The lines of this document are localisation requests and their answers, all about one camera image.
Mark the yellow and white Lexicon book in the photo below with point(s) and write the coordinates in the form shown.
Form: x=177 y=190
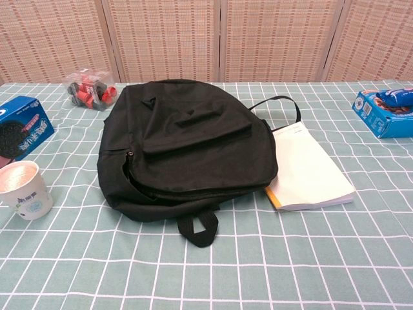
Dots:
x=309 y=168

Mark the white paper cup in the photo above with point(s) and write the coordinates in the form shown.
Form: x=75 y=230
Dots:
x=26 y=197

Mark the clear bag of red caps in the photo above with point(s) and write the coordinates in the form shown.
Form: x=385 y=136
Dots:
x=90 y=92

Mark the bamboo folding screen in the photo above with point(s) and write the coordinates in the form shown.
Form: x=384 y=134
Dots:
x=167 y=38

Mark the blue Oreo cookie box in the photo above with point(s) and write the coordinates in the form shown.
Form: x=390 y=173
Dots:
x=22 y=129

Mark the green checked tablecloth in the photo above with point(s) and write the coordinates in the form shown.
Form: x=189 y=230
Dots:
x=290 y=258

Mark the black fabric backpack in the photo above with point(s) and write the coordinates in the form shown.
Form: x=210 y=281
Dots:
x=193 y=145

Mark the dark red packet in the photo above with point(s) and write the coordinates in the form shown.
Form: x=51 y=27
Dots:
x=4 y=162

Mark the blue cookie packet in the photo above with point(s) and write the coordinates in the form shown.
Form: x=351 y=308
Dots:
x=397 y=96

